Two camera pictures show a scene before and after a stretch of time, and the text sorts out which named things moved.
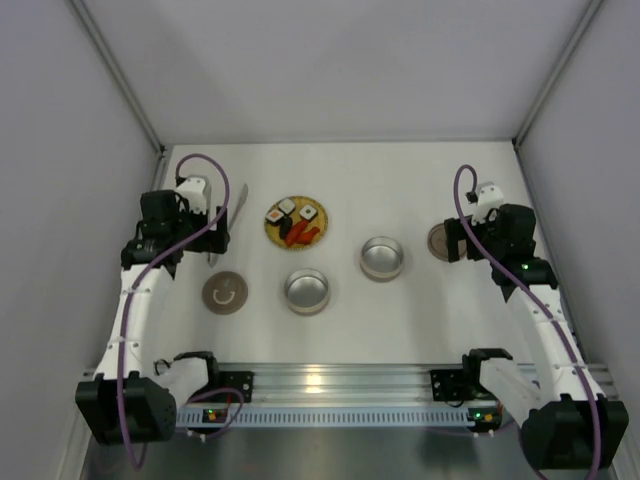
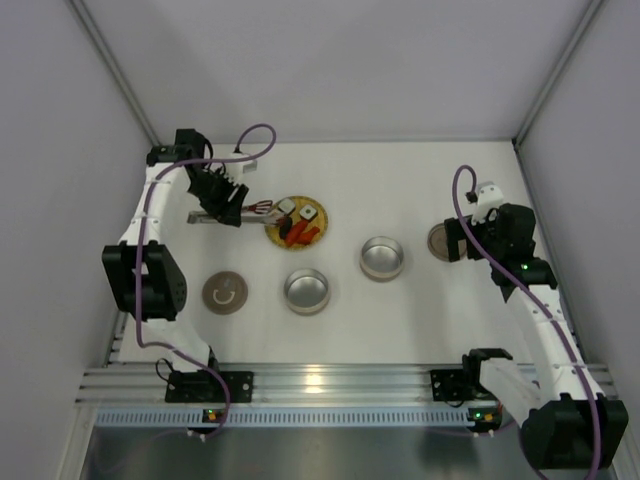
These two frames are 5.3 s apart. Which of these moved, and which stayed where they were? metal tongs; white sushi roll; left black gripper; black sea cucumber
Moved: metal tongs; left black gripper
Stayed: black sea cucumber; white sushi roll
